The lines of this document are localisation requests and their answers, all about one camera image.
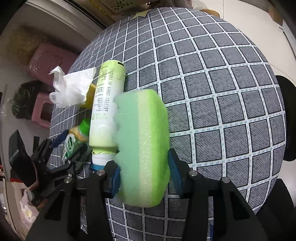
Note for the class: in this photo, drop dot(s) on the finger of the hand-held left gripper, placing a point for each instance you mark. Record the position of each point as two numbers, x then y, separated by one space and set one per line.
57 141
69 165

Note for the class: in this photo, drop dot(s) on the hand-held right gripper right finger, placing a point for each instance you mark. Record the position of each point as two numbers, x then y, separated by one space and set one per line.
175 171

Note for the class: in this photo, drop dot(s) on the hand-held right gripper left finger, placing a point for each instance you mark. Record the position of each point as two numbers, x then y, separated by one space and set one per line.
115 183

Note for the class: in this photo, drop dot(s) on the small green-capped bottle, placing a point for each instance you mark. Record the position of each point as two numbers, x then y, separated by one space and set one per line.
74 141

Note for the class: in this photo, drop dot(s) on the green sponge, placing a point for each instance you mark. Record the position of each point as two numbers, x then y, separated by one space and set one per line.
143 143

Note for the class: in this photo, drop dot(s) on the pink plastic stool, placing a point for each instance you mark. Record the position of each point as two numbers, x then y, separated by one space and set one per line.
42 111
50 62

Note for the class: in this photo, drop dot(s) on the small yellow item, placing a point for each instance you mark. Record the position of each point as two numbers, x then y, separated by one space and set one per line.
90 97

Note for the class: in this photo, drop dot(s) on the dark mesh bag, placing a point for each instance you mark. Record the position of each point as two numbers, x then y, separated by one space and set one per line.
25 97

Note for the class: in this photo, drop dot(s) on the white crumpled tissue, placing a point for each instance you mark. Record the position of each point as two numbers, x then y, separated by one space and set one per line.
71 88

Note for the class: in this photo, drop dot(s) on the pale green lotion tube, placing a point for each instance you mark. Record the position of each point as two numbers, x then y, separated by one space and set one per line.
104 104

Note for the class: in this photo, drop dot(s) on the grey checked tablecloth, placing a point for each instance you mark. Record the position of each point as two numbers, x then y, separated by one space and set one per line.
208 92

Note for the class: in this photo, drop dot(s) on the pale yellow paper scrap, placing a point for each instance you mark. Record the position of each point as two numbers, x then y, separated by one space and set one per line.
141 14

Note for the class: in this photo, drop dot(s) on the brown paper bag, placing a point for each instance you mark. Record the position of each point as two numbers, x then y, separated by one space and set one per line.
275 14

